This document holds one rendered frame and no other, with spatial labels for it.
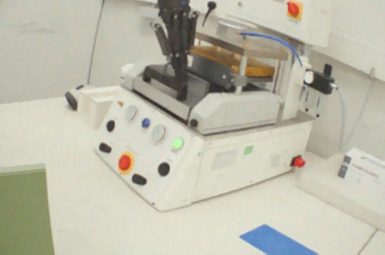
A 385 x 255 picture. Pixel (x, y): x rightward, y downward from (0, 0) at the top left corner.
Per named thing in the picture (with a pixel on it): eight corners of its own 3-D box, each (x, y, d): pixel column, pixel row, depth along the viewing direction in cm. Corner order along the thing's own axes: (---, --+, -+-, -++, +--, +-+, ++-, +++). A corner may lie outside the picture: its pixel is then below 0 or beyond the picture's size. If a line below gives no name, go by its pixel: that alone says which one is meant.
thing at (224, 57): (220, 59, 118) (226, 29, 115) (277, 84, 103) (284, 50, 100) (173, 57, 107) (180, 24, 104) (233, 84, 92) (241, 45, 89)
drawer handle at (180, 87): (148, 80, 101) (150, 64, 100) (186, 100, 90) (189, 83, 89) (141, 80, 100) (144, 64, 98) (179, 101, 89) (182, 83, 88)
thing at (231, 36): (229, 57, 125) (236, 19, 121) (305, 91, 103) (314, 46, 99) (165, 55, 109) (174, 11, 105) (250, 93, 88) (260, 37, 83)
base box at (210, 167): (228, 130, 143) (238, 82, 137) (305, 174, 117) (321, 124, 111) (91, 148, 108) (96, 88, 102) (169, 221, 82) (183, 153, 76)
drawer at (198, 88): (216, 86, 122) (222, 61, 120) (271, 113, 107) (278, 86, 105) (131, 90, 103) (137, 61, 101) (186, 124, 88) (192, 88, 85)
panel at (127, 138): (94, 149, 106) (123, 88, 106) (155, 207, 85) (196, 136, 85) (88, 147, 105) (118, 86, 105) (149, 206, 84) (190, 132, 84)
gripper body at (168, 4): (177, -15, 90) (180, 17, 95) (148, -7, 86) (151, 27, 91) (198, -11, 85) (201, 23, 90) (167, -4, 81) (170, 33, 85)
